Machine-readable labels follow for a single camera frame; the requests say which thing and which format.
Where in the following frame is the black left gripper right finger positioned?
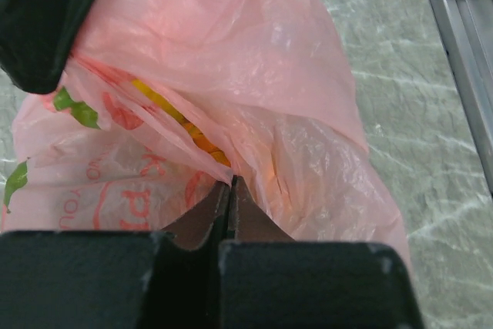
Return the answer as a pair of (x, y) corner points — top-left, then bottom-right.
(219, 176), (424, 328)

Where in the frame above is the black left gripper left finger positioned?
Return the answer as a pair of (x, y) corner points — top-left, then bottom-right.
(1, 183), (230, 328)

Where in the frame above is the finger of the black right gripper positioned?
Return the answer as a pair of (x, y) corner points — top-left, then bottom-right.
(1, 0), (95, 94)

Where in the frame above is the yellow fake lemon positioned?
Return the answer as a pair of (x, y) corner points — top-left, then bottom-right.
(132, 79), (231, 167)

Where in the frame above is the pink plastic bag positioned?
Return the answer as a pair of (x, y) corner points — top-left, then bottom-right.
(1, 0), (410, 260)

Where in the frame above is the aluminium mounting rail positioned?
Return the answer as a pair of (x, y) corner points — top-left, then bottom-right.
(429, 0), (492, 189)

